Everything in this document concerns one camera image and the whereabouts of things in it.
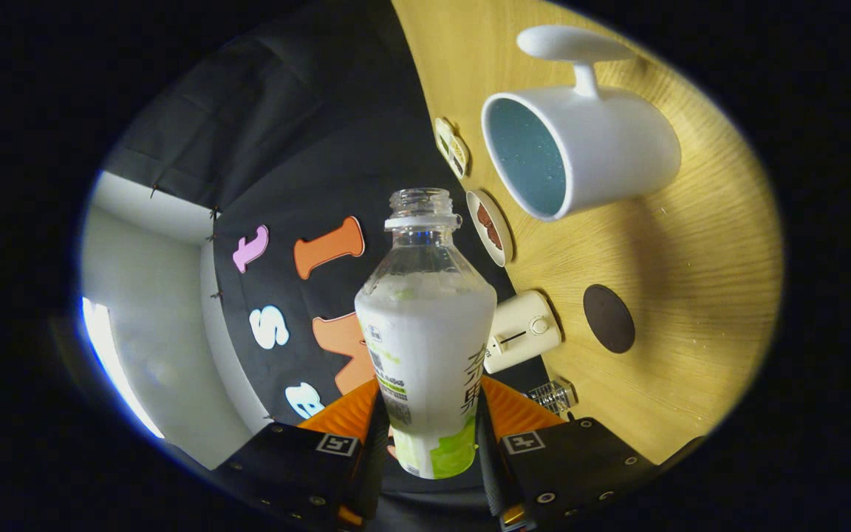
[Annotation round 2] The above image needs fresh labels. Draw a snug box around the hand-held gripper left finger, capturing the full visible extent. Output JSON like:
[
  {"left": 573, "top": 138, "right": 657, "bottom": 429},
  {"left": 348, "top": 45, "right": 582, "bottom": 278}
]
[{"left": 215, "top": 377, "right": 389, "bottom": 532}]

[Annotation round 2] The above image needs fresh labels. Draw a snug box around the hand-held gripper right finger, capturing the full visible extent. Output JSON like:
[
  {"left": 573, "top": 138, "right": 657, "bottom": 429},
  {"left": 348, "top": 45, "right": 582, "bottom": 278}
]
[{"left": 476, "top": 375, "right": 655, "bottom": 532}]

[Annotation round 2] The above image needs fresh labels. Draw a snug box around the white green juice bottle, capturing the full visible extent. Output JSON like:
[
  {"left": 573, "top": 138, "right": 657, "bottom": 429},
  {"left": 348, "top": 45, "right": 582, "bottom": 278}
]
[{"left": 354, "top": 188, "right": 498, "bottom": 480}]

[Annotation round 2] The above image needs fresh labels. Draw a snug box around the dark brown round coaster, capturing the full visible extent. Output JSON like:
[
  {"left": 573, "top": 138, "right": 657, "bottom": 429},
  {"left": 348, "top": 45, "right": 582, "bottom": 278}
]
[{"left": 582, "top": 284, "right": 637, "bottom": 355}]

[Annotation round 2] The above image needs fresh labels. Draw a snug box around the white cup blue inside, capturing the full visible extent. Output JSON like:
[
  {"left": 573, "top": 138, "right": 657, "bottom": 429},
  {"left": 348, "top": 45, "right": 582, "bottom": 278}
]
[{"left": 481, "top": 25, "right": 683, "bottom": 222}]

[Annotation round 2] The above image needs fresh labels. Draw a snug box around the small glass jar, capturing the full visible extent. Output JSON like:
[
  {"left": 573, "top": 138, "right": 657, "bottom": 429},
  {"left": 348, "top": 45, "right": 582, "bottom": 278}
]
[{"left": 525, "top": 377, "right": 578, "bottom": 416}]

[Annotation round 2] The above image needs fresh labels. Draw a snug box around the white toaster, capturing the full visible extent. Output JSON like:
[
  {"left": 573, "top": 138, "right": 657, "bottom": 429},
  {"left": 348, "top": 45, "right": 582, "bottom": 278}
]
[{"left": 483, "top": 290, "right": 564, "bottom": 375}]

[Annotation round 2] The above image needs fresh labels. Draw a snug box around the white plate with brown food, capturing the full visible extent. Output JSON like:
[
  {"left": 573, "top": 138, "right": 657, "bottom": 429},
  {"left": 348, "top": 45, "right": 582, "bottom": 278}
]
[{"left": 465, "top": 190, "right": 514, "bottom": 267}]

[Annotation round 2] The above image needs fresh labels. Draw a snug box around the wooden table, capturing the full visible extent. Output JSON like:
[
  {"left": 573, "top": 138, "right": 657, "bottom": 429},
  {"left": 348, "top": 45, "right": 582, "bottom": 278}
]
[{"left": 392, "top": 0, "right": 785, "bottom": 466}]

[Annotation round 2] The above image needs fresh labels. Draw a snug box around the large ceiling light panel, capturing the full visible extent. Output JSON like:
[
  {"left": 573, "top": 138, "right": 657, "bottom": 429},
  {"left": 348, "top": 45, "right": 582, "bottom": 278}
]
[{"left": 82, "top": 296, "right": 166, "bottom": 440}]

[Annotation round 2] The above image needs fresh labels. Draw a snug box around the small divided snack dish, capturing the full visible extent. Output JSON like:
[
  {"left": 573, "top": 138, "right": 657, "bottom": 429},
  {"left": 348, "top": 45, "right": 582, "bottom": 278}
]
[{"left": 434, "top": 117, "right": 471, "bottom": 180}]

